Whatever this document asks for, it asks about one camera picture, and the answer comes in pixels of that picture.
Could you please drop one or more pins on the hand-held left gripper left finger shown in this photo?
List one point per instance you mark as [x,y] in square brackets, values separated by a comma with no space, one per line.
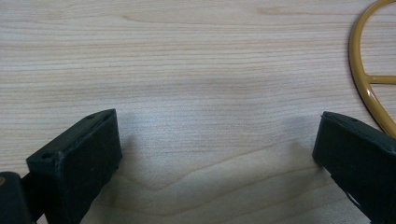
[77,168]

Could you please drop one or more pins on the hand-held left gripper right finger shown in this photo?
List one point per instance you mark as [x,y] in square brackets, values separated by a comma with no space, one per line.
[358,161]

